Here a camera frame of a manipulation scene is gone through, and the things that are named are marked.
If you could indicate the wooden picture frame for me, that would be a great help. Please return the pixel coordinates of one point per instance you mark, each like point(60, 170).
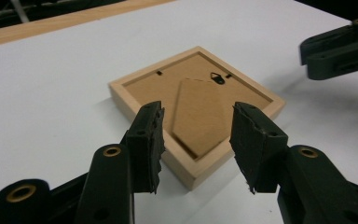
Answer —
point(199, 118)

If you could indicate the white metal stand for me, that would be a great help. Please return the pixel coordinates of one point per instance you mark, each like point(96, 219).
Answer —
point(20, 11)

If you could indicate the white table board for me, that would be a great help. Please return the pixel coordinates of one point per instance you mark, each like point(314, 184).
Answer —
point(59, 77)

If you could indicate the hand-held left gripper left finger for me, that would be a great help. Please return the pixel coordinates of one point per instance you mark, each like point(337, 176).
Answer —
point(143, 149)

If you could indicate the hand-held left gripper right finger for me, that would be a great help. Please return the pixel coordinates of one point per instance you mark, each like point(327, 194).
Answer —
point(261, 149)

